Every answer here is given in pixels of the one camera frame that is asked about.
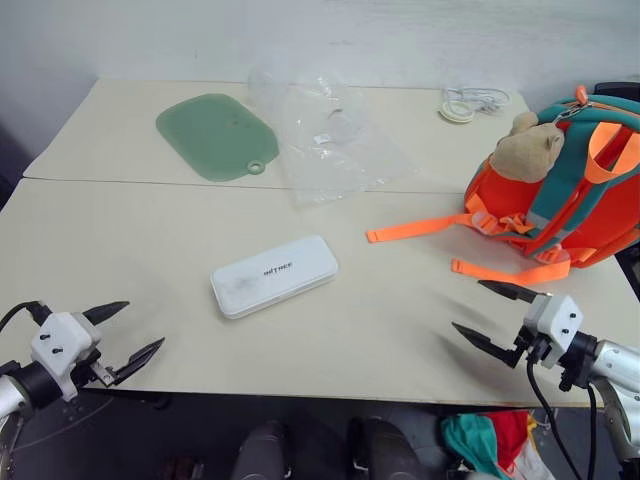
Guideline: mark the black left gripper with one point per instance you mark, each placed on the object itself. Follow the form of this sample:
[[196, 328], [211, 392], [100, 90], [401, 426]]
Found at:
[[100, 369]]

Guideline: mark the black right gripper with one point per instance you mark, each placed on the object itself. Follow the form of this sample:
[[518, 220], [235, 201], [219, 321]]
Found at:
[[530, 350]]

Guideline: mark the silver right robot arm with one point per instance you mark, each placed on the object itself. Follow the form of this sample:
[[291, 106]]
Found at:
[[617, 365]]

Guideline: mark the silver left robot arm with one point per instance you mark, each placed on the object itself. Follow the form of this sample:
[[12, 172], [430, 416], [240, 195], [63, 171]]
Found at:
[[30, 385]]

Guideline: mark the orange and teal backpack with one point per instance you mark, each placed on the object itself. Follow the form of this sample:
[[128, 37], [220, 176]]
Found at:
[[575, 210]]

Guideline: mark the white rectangular case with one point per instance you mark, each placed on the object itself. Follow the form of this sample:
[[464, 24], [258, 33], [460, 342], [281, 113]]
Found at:
[[272, 277]]

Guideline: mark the red green white cloth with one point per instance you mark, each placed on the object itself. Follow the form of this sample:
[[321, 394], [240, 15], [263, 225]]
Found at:
[[495, 440]]

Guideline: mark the beige plush animal toy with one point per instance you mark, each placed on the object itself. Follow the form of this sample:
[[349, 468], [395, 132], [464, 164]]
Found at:
[[525, 150]]

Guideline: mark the white round disc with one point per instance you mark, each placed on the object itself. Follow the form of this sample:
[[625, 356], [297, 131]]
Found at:
[[456, 112]]

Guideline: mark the green silicone mat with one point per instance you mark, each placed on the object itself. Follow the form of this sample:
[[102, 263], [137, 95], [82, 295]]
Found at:
[[215, 132]]

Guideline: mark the clear plastic bag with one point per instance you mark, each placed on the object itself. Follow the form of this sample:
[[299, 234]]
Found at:
[[345, 150]]

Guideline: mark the black chair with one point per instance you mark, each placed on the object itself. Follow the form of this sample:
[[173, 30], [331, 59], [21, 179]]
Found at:
[[617, 90]]

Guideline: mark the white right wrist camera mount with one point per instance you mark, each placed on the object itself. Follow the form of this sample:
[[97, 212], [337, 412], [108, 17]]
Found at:
[[557, 317]]

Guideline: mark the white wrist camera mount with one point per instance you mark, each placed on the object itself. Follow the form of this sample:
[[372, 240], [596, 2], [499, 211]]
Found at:
[[557, 317], [57, 340]]

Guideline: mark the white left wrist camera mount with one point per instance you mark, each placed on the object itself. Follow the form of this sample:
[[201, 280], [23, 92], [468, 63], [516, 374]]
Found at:
[[57, 340]]

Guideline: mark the black round base plate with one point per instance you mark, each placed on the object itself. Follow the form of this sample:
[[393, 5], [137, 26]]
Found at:
[[65, 425]]

